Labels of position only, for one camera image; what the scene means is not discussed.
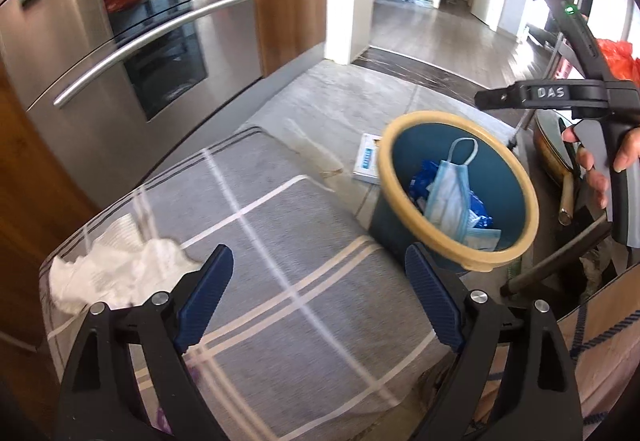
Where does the person's right hand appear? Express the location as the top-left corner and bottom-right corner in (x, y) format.
(561, 125), (640, 209)

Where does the dark tool handle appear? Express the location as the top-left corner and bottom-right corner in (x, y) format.
(505, 221), (613, 294)

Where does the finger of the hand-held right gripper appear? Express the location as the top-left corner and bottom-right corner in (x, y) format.
(474, 80), (607, 112)

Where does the blue wet wipes packet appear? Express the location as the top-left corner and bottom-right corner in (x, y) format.
(410, 160), (493, 229)

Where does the white tissue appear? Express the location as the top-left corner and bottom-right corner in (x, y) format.
(49, 214), (201, 314)

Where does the stainless steel double oven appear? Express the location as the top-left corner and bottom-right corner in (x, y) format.
(0, 0), (263, 194)

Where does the orange plastic bag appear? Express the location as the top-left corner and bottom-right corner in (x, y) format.
(595, 38), (640, 84)

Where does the teal bin with beige rim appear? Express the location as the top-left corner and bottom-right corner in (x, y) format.
(367, 110), (540, 278)

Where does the grey checked cloth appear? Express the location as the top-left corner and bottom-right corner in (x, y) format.
(39, 125), (468, 441)

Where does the wooden-handled pan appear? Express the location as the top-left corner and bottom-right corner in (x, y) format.
(532, 114), (583, 224)

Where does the blue face mask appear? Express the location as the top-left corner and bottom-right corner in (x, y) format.
(462, 226), (502, 252)
(424, 137), (481, 242)

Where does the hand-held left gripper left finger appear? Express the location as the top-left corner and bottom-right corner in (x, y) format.
(54, 243), (235, 441)

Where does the cardboard box with blue rope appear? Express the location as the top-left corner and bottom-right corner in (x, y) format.
(470, 261), (640, 427)

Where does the white medicine box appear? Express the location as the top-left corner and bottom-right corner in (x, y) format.
(352, 132), (383, 183)

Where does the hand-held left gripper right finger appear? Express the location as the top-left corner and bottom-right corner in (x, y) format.
(404, 242), (583, 441)

